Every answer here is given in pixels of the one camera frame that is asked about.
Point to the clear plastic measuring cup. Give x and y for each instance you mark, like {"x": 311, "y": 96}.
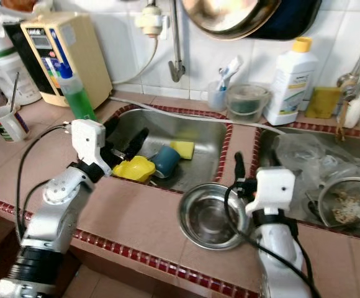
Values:
{"x": 248, "y": 104}

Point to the green dish soap bottle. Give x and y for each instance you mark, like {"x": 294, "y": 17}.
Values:
{"x": 79, "y": 96}

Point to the chrome kitchen faucet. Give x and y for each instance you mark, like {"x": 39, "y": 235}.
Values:
{"x": 357, "y": 81}

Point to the metal mesh strainer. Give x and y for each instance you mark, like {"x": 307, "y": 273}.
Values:
{"x": 350, "y": 205}

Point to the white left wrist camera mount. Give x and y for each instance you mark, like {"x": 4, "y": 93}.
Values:
{"x": 88, "y": 139}

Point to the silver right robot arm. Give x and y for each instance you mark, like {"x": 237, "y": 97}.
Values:
{"x": 279, "y": 261}

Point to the yellow sponge cloth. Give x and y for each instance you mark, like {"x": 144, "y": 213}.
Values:
{"x": 323, "y": 102}

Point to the thin dark stirrer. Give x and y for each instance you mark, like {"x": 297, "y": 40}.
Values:
{"x": 14, "y": 92}

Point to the clear plastic bag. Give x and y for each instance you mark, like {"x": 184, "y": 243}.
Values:
{"x": 310, "y": 152}

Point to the metal wall tap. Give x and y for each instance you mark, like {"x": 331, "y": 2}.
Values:
{"x": 177, "y": 62}

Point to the blue white toothbrush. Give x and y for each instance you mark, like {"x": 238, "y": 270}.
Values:
{"x": 233, "y": 67}

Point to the blue plastic cup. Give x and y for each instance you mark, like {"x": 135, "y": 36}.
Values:
{"x": 167, "y": 160}

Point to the beige water ionizer appliance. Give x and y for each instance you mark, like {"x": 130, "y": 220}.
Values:
{"x": 90, "y": 56}

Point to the small clear plastic cup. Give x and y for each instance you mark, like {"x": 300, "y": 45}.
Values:
{"x": 216, "y": 96}

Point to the stainless steel sink basin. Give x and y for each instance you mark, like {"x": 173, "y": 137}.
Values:
{"x": 264, "y": 146}
{"x": 211, "y": 139}

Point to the yellow dish sponge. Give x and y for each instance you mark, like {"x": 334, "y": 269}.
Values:
{"x": 183, "y": 149}

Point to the stainless steel bowl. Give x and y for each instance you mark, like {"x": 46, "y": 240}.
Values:
{"x": 208, "y": 217}

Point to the hanging metal pan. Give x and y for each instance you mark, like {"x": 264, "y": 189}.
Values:
{"x": 229, "y": 15}

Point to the white jug green band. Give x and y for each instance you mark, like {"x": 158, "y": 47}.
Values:
{"x": 12, "y": 68}

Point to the yellow heart-shaped bowl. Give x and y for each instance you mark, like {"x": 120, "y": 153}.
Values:
{"x": 133, "y": 169}

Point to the white printed mug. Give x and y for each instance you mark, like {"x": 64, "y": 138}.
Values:
{"x": 12, "y": 124}

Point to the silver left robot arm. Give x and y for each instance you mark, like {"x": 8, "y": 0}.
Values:
{"x": 56, "y": 211}

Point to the white detergent bottle yellow cap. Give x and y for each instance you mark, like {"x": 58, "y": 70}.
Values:
{"x": 288, "y": 87}

